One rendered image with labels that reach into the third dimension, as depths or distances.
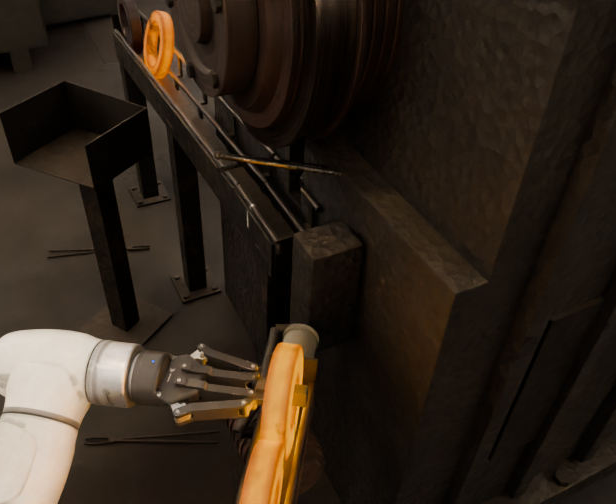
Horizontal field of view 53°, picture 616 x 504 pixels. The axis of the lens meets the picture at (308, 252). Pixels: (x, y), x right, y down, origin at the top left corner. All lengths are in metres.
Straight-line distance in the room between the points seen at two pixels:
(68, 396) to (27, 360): 0.08
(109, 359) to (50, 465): 0.15
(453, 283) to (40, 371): 0.56
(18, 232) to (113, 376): 1.60
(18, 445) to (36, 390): 0.07
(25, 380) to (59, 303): 1.21
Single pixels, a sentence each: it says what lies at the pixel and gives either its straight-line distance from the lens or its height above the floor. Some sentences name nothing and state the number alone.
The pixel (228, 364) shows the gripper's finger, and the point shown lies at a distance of 0.90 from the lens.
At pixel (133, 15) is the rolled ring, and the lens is 2.08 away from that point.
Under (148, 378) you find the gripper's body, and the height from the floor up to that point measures 0.76.
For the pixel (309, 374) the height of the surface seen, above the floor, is 0.69.
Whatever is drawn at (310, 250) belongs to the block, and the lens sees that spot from 0.98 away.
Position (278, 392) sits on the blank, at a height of 0.79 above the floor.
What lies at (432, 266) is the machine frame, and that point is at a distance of 0.88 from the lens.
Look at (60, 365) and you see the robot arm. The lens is 0.91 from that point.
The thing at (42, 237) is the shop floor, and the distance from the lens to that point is 2.39.
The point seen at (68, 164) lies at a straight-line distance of 1.61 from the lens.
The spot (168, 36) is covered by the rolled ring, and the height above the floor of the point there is 0.75.
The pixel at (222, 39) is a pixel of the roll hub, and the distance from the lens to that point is 0.89.
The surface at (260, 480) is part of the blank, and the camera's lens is 0.73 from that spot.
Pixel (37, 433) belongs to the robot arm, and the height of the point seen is 0.73.
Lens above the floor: 1.44
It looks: 41 degrees down
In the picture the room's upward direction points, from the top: 3 degrees clockwise
